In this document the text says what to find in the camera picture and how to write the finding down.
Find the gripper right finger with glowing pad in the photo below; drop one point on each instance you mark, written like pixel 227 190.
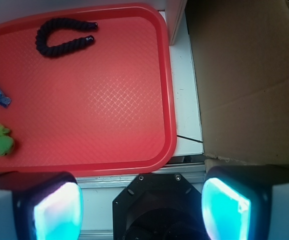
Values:
pixel 246 202

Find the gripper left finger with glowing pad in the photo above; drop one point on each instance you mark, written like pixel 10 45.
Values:
pixel 40 206

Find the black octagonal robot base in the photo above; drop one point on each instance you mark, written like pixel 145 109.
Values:
pixel 158 206

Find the red plastic tray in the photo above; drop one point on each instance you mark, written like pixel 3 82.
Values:
pixel 104 110

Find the brown cardboard box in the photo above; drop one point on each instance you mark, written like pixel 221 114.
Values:
pixel 240 52

